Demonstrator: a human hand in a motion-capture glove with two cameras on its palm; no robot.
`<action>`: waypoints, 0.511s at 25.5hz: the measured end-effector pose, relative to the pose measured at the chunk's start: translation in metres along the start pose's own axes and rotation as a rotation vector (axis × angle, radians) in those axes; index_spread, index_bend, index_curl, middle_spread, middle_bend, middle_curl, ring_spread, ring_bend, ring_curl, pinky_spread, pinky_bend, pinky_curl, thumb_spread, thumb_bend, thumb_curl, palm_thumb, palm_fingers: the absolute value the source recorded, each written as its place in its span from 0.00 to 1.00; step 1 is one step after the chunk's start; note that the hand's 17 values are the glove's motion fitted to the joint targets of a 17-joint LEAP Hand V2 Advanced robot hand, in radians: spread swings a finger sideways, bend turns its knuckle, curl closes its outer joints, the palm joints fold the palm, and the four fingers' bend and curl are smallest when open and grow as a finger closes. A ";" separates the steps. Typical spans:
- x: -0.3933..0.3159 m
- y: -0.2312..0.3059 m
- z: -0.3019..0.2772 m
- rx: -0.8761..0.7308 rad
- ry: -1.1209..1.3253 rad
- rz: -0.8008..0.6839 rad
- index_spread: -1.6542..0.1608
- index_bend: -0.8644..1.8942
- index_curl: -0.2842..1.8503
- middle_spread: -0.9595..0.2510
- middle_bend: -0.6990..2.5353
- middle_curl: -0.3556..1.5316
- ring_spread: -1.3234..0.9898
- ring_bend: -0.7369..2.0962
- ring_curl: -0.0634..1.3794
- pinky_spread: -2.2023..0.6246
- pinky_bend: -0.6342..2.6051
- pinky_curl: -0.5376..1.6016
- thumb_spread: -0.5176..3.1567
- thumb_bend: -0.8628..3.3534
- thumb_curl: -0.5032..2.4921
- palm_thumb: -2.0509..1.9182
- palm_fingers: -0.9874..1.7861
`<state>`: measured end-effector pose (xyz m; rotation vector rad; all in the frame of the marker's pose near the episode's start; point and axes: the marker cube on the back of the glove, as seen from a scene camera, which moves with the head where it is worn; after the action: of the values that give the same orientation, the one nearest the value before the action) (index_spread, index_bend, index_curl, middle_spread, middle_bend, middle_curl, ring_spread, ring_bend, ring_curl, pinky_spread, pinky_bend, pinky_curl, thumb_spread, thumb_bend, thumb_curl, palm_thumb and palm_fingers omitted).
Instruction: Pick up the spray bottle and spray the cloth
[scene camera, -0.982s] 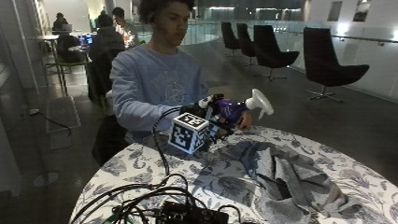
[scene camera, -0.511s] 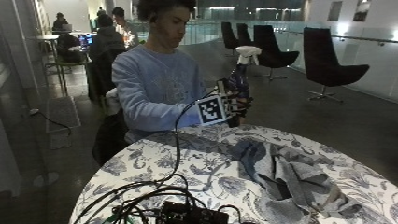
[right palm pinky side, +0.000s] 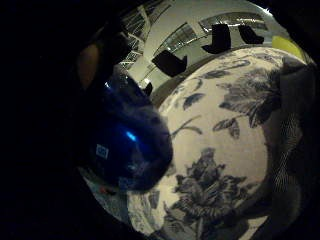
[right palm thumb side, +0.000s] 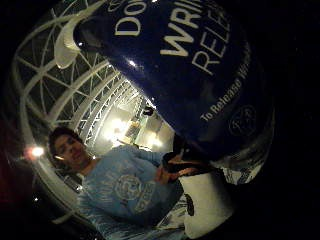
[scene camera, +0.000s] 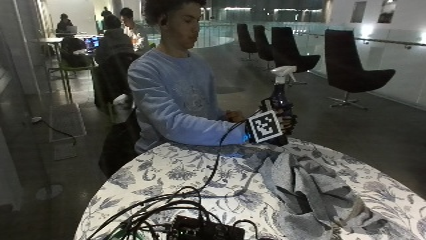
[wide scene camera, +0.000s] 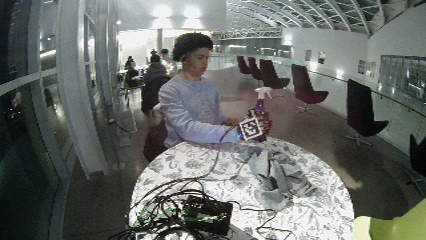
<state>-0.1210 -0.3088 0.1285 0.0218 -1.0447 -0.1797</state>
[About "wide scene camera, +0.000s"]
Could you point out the purple spray bottle white nozzle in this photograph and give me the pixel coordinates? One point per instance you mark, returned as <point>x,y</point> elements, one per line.
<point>260,106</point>

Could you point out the white marker cube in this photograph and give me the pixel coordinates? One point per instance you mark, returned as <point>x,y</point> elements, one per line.
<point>251,128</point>

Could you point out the dark red lounge chair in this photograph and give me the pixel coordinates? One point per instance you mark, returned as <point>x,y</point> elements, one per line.
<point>243,65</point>
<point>255,68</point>
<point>305,87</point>
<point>272,76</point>
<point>361,113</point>
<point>418,156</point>

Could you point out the grey crumpled cloth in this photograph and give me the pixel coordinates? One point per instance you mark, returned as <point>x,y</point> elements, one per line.
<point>280,173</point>

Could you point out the person in grey sweatshirt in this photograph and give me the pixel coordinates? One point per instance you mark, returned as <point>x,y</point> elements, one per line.
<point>191,106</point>

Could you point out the floral blue white tablecloth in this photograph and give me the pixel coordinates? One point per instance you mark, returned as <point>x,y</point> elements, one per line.
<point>187,163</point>

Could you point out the dark chair behind person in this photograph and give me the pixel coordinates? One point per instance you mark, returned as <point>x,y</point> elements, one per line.
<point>155,141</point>

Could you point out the black background chair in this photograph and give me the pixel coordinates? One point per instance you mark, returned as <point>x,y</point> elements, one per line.
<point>153,91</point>

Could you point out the black electronics box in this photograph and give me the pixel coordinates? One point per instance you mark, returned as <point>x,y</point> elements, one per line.
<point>208,215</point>

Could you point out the bright ceiling lamp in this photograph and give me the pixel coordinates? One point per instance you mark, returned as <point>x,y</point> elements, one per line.
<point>192,12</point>
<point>161,11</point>

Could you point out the yellow green seat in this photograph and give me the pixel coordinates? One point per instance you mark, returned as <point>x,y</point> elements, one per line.
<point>393,222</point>

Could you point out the white building pillar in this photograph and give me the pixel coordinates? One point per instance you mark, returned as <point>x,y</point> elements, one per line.
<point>81,86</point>

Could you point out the framed wall picture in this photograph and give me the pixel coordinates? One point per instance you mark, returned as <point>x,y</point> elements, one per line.
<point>361,66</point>
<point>308,55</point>
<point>372,69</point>
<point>321,57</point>

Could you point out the wall handrail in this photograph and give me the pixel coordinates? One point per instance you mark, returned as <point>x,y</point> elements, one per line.
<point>377,91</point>

